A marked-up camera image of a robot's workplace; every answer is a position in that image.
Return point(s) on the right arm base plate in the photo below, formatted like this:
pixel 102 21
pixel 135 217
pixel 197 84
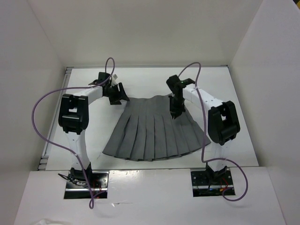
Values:
pixel 203 187

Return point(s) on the white crumpled plastic bag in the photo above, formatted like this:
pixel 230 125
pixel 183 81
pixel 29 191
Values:
pixel 45 221

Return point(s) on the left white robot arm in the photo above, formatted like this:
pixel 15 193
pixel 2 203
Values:
pixel 74 120

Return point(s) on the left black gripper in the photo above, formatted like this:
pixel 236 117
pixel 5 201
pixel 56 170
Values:
pixel 120 95

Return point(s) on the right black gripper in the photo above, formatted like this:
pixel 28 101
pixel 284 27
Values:
pixel 176 111

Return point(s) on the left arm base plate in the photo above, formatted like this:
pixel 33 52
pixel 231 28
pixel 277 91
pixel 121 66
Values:
pixel 78 188

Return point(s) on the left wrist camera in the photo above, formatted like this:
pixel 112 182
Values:
pixel 106 78

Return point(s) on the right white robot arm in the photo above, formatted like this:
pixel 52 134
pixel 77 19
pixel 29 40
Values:
pixel 222 123

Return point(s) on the grey pleated skirt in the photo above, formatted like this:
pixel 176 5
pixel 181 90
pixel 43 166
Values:
pixel 146 132

